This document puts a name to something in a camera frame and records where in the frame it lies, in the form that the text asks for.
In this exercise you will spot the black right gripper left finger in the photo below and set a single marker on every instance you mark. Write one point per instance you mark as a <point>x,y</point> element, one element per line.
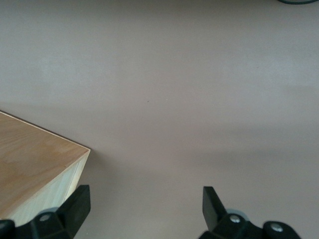
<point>74,211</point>

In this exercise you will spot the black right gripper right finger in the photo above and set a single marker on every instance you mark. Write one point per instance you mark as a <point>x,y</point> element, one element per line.
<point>216,216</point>

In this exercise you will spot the light wooden drawer cabinet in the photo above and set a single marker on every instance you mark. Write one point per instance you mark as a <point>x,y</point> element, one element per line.
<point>30,154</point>

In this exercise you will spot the dark round object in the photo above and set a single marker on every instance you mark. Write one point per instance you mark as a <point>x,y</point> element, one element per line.
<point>296,3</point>

